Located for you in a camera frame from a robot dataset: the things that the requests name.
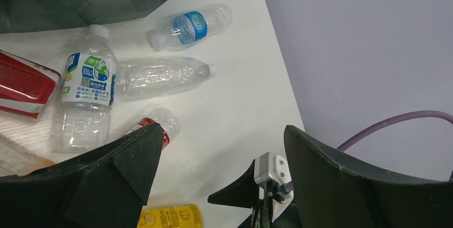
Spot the yellow juice bottle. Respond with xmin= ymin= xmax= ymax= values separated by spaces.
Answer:
xmin=137 ymin=204 xmax=205 ymax=228

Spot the blue label clear bottle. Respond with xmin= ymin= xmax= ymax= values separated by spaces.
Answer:
xmin=147 ymin=3 xmax=233 ymax=51

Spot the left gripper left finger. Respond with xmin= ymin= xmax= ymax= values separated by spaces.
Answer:
xmin=1 ymin=123 xmax=163 ymax=227

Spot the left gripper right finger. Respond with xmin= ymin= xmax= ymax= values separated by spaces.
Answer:
xmin=284 ymin=125 xmax=452 ymax=227

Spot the red white label bottle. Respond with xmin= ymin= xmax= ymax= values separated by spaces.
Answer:
xmin=126 ymin=108 xmax=181 ymax=150

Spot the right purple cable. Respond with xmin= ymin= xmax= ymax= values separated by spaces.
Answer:
xmin=336 ymin=110 xmax=453 ymax=153

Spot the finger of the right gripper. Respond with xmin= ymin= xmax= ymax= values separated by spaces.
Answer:
xmin=207 ymin=160 xmax=260 ymax=209

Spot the blue white label bottle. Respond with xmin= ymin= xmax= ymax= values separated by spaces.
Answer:
xmin=51 ymin=25 xmax=118 ymax=153

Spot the red orange tea bottle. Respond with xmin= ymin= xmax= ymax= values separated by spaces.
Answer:
xmin=1 ymin=50 xmax=61 ymax=120

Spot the clear unlabeled bottle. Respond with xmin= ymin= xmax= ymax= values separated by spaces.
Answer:
xmin=115 ymin=57 xmax=217 ymax=100

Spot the orange drink bottle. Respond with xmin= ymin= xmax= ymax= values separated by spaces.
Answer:
xmin=1 ymin=134 xmax=54 ymax=177

